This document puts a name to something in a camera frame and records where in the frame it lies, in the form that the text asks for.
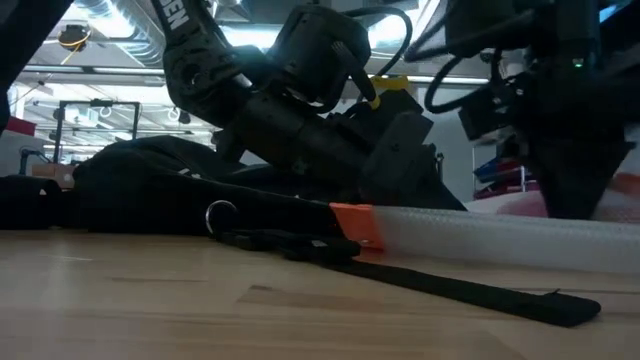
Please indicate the red panel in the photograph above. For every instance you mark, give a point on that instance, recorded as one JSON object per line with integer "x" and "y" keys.
{"x": 495, "y": 167}

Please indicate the black metal workstation frame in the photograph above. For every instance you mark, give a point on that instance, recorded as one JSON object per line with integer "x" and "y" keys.
{"x": 100, "y": 102}

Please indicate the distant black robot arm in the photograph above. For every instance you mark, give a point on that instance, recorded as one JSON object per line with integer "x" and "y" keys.
{"x": 30, "y": 152}

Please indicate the long ceiling tube light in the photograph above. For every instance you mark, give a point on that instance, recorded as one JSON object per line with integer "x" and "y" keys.
{"x": 100, "y": 70}
{"x": 450, "y": 80}

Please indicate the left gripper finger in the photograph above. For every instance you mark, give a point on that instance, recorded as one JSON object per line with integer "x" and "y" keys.
{"x": 400, "y": 160}

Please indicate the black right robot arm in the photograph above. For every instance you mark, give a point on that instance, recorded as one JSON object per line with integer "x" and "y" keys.
{"x": 500, "y": 20}

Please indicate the white mesh pouch orange trim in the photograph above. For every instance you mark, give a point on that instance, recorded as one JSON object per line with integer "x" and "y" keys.
{"x": 475, "y": 237}

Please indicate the white cabinet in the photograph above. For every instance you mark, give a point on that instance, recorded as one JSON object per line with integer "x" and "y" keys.
{"x": 15, "y": 150}

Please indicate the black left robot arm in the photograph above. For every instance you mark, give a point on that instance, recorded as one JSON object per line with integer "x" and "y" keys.
{"x": 200, "y": 75}

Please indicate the black backpack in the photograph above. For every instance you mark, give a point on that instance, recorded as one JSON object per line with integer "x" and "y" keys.
{"x": 150, "y": 190}

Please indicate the silver ribbed ceiling duct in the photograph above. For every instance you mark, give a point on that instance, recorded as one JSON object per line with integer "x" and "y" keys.
{"x": 135, "y": 40}

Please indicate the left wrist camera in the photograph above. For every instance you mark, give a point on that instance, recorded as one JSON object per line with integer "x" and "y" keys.
{"x": 395, "y": 102}

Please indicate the red box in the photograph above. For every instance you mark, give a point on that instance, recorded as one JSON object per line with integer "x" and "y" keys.
{"x": 20, "y": 126}

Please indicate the wooden workbench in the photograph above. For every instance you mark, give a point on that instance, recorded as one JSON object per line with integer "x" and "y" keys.
{"x": 55, "y": 172}

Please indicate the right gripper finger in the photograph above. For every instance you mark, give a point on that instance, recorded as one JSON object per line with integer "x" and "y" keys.
{"x": 575, "y": 185}

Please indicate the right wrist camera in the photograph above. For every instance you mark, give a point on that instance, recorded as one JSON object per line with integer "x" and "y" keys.
{"x": 487, "y": 115}

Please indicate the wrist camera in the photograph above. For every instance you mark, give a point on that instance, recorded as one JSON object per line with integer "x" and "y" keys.
{"x": 395, "y": 102}
{"x": 487, "y": 115}

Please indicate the silver tray rack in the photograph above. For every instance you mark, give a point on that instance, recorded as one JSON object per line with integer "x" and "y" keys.
{"x": 523, "y": 180}

